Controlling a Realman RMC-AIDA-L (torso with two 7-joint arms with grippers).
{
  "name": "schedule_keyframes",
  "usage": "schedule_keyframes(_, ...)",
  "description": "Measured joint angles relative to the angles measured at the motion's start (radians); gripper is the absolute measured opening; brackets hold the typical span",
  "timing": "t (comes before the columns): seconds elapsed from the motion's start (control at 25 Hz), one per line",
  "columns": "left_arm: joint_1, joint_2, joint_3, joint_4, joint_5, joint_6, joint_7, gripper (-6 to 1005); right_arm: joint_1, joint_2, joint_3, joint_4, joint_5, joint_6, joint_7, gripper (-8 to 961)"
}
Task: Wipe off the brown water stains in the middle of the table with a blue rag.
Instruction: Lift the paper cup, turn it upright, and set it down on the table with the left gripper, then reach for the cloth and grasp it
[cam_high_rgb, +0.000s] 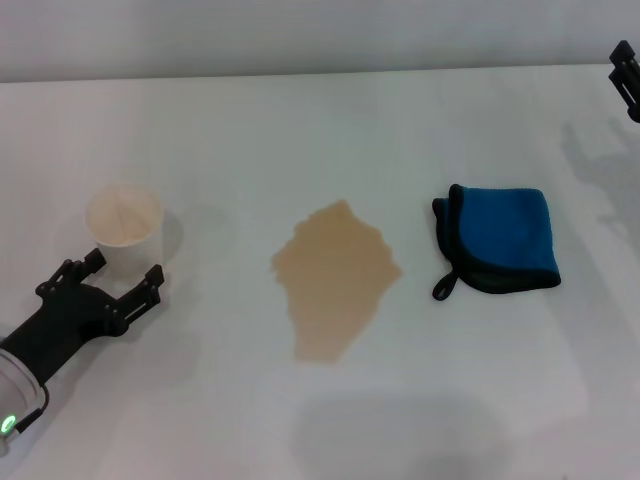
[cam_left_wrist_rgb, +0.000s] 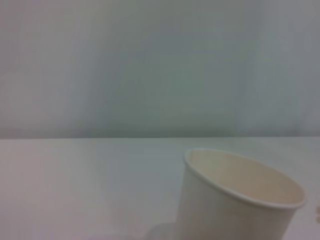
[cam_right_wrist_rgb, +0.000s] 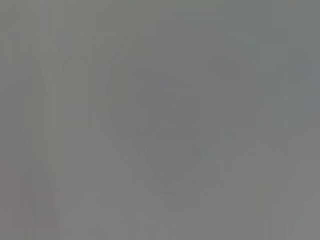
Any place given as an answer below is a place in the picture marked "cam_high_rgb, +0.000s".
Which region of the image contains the brown water stain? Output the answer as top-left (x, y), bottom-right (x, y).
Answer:
top-left (271, 199), bottom-right (404, 365)

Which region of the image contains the white paper cup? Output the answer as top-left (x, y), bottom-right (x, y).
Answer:
top-left (84, 182), bottom-right (165, 281)

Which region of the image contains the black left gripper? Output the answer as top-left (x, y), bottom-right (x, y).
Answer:
top-left (0, 248), bottom-right (167, 387)

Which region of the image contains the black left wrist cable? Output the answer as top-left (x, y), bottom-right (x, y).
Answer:
top-left (17, 385), bottom-right (51, 432)

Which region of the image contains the blue rag with black trim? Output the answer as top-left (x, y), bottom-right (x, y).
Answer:
top-left (431, 183), bottom-right (562, 302)

